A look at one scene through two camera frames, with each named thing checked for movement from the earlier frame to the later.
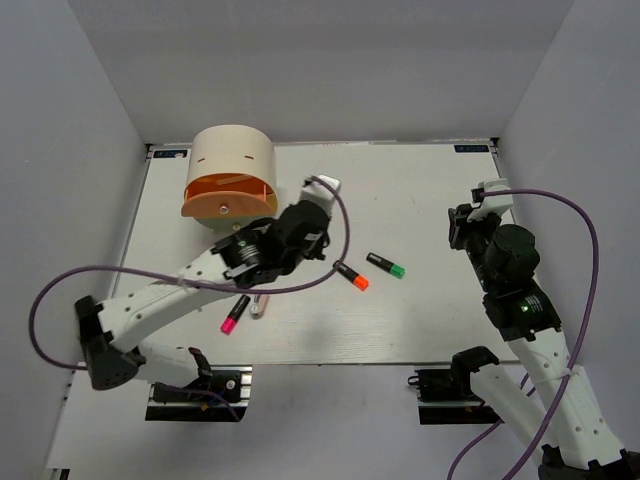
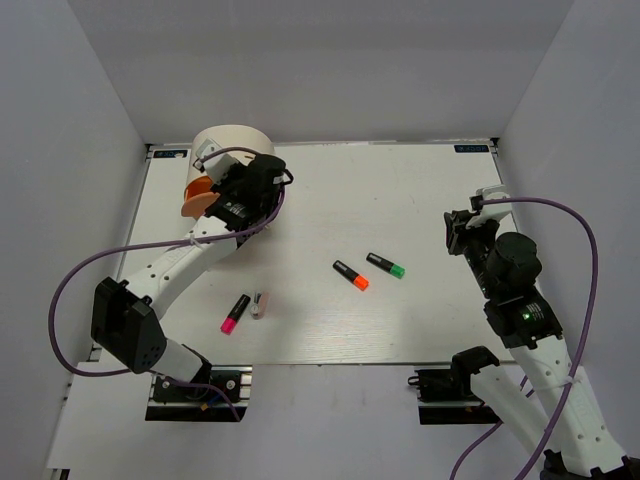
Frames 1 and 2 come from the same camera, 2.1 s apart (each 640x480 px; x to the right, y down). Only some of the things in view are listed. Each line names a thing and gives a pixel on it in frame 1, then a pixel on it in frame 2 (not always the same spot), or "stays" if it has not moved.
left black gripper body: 314,252 → 230,185
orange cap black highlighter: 358,280 stays
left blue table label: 169,153 stays
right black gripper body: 475,234 stays
